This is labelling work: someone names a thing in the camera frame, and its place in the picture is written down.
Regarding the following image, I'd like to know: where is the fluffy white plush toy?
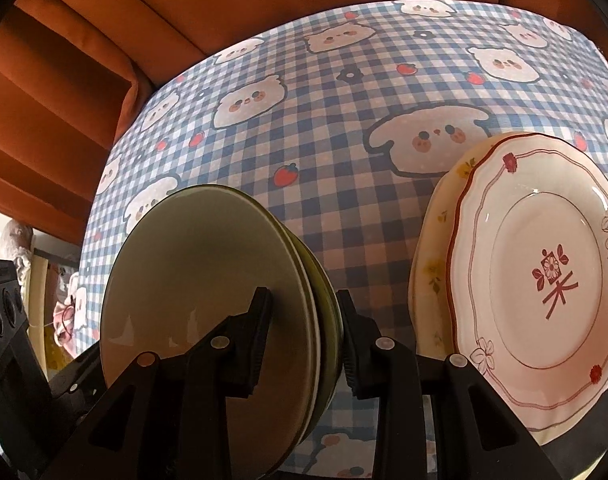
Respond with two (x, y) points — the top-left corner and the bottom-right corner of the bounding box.
(1, 220), (35, 281)

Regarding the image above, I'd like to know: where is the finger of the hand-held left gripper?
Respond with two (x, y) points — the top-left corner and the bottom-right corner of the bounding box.
(48, 344), (107, 413)

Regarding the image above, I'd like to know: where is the white red-rimmed plate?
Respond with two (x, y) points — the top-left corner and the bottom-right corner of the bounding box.
(446, 135), (608, 433)

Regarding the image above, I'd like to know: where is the orange-brown curtain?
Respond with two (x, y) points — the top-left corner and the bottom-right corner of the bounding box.
(0, 0), (605, 248)

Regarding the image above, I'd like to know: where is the round yellow floral plate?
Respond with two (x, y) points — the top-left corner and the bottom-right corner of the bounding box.
(408, 132), (608, 448)

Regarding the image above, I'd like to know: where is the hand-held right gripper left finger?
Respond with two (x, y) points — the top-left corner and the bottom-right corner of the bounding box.
(39, 286), (275, 480)

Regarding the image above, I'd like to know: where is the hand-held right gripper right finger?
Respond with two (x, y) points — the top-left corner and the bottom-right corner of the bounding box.
(336, 289), (552, 480)

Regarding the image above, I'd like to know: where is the pink white cloth bundle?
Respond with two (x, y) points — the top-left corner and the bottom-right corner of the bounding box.
(51, 270), (82, 358)

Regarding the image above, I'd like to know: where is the blue checkered bear tablecloth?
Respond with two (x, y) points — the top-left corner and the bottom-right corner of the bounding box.
(79, 0), (608, 480)

